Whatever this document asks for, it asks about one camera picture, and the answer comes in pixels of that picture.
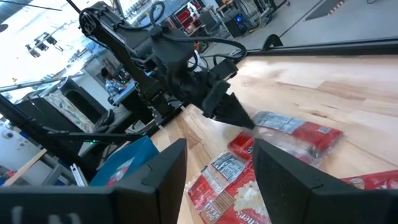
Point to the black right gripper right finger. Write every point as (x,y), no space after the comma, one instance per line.
(286,193)

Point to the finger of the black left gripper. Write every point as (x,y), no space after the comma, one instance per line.
(230,112)

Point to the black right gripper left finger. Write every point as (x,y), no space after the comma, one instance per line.
(161,186)

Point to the red popcorn bag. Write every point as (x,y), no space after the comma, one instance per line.
(241,144)
(373,180)
(236,193)
(314,133)
(119,172)

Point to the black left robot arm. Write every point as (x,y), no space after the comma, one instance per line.
(124,37)

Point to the red storage boxes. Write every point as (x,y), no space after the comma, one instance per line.
(185,15)

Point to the blue plastic basket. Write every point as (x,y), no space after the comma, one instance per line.
(130,158)

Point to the person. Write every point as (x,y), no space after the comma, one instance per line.
(112,84)

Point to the black computer tower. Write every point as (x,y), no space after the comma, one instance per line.
(237,23)

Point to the black ceiling light fixture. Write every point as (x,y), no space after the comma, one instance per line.
(40,45)

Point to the wooden stick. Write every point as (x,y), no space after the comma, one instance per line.
(25,168)

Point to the grey floor mat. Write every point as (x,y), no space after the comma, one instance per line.
(323,9)

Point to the black rig frame bar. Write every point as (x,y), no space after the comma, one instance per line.
(93,137)

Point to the white metal bracket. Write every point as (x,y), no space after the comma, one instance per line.
(77,175)

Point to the black table edge rail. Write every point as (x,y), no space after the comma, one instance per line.
(326,47)

